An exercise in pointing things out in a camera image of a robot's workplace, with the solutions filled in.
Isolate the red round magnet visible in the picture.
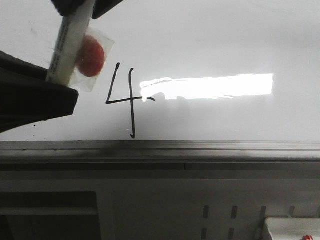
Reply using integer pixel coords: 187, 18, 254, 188
75, 35, 105, 78

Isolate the grey metal whiteboard frame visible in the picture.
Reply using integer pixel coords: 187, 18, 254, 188
0, 140, 320, 171

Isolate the white whiteboard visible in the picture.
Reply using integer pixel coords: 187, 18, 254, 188
0, 0, 320, 141

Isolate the white black whiteboard marker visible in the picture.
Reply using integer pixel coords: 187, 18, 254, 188
45, 0, 96, 87

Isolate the white plastic marker tray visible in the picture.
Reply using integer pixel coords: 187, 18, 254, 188
262, 217, 320, 240

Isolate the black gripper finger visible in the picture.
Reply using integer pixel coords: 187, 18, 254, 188
51, 0, 124, 19
0, 52, 79, 133

